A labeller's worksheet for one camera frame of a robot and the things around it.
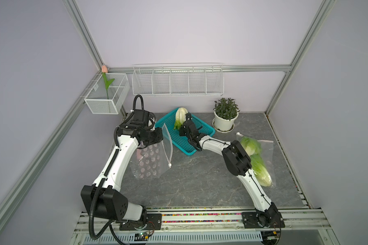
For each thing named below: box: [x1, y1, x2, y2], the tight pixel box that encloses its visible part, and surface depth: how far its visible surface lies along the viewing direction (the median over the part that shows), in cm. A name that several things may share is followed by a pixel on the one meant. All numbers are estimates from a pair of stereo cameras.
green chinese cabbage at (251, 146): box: [240, 136, 263, 156], surface depth 96 cm
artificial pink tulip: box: [101, 64, 115, 100], surface depth 92 cm
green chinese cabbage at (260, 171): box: [250, 153, 273, 188], surface depth 84 cm
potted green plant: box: [211, 97, 241, 134], surface depth 103 cm
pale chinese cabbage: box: [173, 107, 189, 131], surface depth 101 cm
